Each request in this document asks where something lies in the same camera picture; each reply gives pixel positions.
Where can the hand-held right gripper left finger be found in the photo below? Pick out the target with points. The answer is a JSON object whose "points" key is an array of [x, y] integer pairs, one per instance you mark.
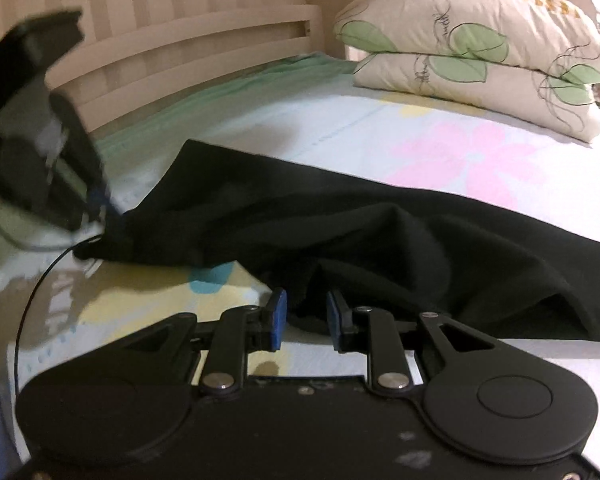
{"points": [[279, 321]]}

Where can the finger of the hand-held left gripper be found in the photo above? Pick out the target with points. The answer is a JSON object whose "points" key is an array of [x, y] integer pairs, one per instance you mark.
{"points": [[87, 160]]}

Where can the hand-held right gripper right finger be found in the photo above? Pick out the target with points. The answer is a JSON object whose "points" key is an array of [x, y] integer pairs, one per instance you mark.
{"points": [[334, 325]]}

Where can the black pants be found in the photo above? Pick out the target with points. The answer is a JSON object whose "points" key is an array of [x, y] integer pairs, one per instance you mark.
{"points": [[380, 255]]}

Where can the wooden bed headboard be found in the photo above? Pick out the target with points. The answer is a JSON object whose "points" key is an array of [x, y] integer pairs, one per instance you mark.
{"points": [[180, 45]]}

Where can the flat leaf-print pillow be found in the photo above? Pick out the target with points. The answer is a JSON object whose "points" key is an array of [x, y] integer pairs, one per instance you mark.
{"points": [[485, 92]]}

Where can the large leaf-print pillow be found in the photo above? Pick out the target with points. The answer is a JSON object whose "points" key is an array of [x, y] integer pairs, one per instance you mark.
{"points": [[460, 20]]}

